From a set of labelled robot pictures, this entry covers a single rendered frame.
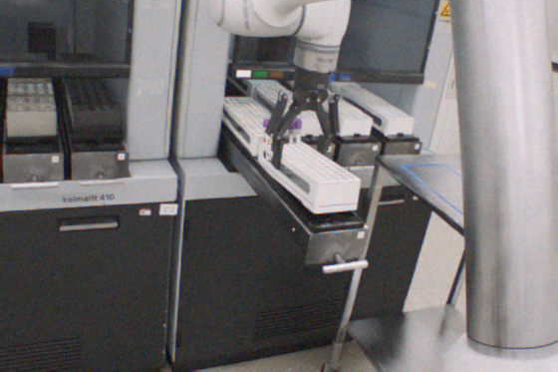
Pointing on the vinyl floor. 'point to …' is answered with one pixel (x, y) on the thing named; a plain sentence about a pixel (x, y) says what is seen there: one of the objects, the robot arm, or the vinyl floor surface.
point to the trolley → (417, 345)
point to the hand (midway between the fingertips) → (299, 157)
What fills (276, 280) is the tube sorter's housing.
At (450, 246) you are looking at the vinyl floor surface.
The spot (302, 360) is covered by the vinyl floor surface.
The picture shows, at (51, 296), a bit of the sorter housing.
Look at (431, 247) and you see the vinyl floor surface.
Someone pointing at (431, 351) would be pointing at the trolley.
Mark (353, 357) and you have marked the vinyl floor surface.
